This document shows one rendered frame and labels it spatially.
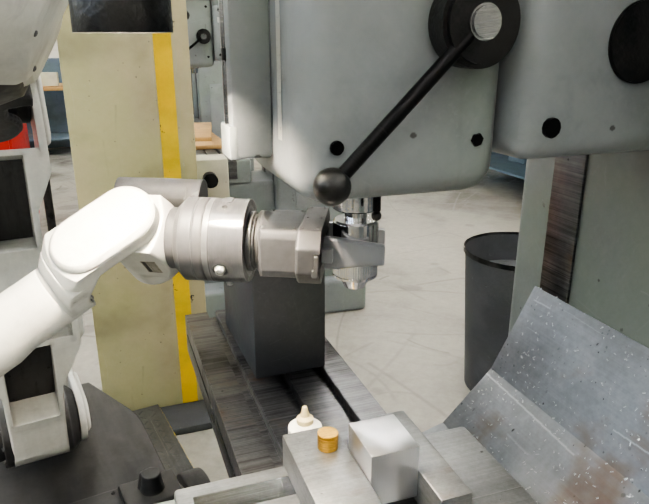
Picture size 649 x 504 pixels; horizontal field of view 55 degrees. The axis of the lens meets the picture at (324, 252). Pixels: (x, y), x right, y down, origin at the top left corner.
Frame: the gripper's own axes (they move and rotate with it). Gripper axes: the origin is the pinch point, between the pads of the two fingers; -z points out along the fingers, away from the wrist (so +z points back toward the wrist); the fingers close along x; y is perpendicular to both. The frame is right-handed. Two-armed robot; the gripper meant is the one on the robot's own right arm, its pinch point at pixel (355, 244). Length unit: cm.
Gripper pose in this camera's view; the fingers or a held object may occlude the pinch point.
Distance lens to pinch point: 65.0
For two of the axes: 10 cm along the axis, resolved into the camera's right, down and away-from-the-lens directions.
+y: -0.1, 9.5, 3.2
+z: -10.0, -0.4, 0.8
